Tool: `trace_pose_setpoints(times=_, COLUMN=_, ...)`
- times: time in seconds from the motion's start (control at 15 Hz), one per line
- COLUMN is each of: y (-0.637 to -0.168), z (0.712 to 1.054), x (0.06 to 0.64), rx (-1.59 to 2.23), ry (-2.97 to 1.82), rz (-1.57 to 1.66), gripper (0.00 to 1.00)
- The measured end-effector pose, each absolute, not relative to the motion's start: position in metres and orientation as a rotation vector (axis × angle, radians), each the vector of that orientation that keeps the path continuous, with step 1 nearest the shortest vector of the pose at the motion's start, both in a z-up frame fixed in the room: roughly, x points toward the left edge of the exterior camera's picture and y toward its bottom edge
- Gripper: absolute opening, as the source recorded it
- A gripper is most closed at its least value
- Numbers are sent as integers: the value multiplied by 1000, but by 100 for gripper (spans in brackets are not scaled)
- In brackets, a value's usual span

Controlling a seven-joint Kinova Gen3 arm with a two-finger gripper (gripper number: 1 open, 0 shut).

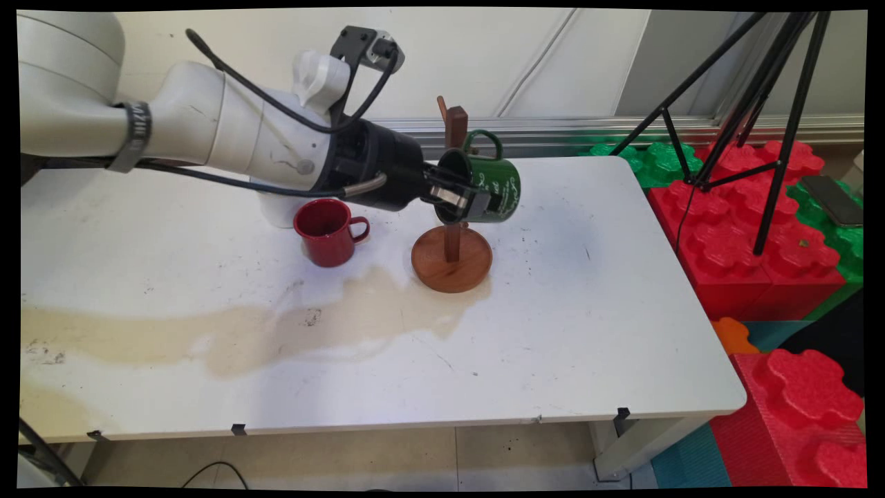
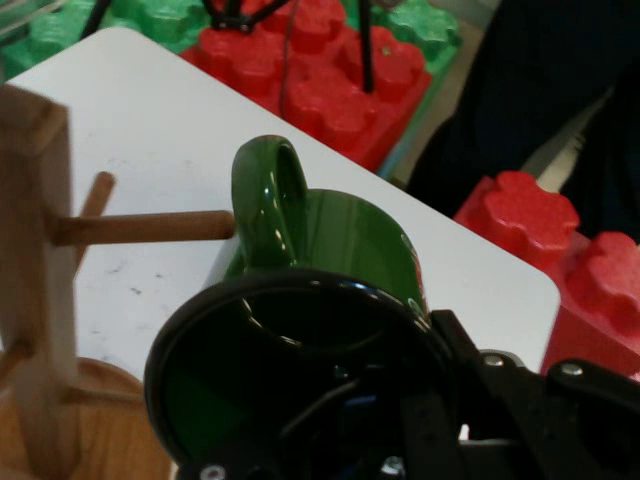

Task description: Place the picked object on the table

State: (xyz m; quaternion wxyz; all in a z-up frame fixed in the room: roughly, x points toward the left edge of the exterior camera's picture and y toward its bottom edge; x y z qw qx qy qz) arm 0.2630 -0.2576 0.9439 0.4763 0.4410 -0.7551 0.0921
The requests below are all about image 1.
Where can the black tripod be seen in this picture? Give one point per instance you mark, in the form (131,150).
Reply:
(781,104)

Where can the white table leg frame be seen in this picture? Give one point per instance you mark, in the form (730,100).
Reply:
(636,449)

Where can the green foam block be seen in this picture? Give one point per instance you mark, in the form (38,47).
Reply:
(657,162)
(847,249)

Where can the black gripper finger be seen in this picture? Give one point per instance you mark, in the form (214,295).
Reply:
(477,206)
(449,178)

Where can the green enamel mug white print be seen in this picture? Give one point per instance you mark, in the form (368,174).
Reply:
(501,190)

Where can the black table edge clip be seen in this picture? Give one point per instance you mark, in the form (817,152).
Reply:
(239,429)
(622,418)
(97,436)

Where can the brown wooden mug tree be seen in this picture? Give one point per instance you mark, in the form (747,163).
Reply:
(451,266)

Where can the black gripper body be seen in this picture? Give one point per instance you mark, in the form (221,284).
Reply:
(380,169)

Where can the red enamel mug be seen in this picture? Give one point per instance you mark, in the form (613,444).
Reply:
(328,238)

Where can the black smartphone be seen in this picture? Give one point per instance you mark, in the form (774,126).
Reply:
(833,200)

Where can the orange foam piece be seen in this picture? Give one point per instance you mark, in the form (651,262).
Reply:
(733,335)

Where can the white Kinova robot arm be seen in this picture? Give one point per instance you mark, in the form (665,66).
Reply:
(187,124)

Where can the aluminium wall rail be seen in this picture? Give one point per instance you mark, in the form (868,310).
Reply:
(588,131)

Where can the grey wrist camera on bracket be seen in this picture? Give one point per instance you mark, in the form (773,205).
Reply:
(366,45)

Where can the large red foam block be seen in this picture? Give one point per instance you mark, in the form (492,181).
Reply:
(740,249)

